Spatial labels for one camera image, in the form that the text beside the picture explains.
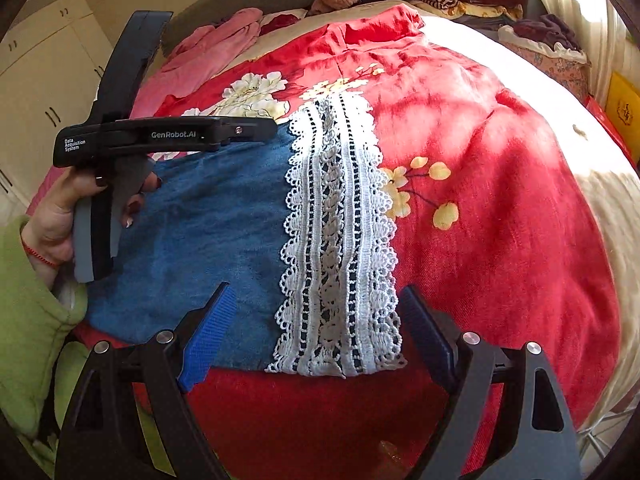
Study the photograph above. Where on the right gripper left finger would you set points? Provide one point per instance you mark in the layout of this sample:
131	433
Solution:
102	435

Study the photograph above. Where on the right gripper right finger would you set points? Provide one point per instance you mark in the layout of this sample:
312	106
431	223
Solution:
534	437

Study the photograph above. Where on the blue denim pants lace hem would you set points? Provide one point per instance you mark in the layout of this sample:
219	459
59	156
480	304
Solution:
297	226

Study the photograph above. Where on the left hand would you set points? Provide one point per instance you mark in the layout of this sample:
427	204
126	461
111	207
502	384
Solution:
47	236

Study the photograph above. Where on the green fleece sleeve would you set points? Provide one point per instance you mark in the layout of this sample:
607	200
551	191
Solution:
36	359

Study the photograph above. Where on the cream wardrobe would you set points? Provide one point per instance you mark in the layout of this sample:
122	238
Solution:
51	65

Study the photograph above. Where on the pink quilt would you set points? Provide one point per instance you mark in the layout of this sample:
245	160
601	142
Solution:
196	59

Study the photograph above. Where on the yellow box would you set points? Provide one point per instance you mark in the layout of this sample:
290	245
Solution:
623	109

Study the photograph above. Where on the dark purple garment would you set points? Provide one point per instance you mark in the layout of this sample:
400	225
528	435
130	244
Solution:
548	29

